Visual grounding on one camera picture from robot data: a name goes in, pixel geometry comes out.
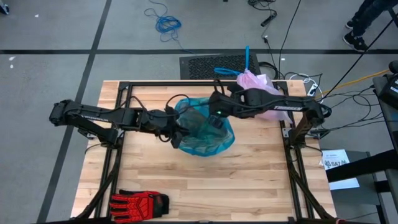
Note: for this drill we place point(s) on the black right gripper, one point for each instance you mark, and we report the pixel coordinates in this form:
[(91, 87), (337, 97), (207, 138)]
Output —
[(219, 104)]

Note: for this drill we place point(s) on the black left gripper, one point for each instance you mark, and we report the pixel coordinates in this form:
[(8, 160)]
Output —
[(158, 119)]

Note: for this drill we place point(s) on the teal plastic trash bag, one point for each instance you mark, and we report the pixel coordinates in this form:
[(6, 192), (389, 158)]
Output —
[(202, 137)]

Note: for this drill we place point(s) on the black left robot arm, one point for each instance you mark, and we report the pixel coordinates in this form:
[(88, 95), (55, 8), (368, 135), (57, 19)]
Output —
[(93, 116)]

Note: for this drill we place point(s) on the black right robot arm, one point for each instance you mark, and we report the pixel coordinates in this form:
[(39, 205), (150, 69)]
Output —
[(280, 104)]

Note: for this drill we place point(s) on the red and black work glove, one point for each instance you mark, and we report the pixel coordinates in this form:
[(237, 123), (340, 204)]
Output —
[(136, 205)]

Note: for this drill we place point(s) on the black power strip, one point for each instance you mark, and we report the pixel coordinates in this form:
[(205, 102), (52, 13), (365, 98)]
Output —
[(269, 19)]

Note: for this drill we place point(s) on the white printed paper sheet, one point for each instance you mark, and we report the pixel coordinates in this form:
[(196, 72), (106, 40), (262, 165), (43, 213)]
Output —
[(334, 157)]

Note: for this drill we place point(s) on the black metal beam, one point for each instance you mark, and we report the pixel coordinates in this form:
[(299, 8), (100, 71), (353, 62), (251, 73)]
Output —
[(367, 165)]

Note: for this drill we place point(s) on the grey cart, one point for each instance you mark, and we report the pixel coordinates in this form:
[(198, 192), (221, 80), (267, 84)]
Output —
[(351, 205)]

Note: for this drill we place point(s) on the person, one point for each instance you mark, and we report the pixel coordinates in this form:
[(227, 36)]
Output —
[(363, 18)]

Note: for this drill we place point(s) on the black desk device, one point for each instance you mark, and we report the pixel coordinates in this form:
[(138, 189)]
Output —
[(388, 90)]

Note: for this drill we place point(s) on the black stand foot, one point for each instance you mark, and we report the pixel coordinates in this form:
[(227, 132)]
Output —
[(3, 8)]

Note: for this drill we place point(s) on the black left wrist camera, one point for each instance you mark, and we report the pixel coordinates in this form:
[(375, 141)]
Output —
[(176, 140)]

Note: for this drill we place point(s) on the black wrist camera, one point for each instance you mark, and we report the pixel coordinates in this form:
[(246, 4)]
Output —
[(176, 140), (216, 122)]

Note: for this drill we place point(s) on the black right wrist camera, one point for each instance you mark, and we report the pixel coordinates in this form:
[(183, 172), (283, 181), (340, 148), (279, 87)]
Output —
[(216, 122)]

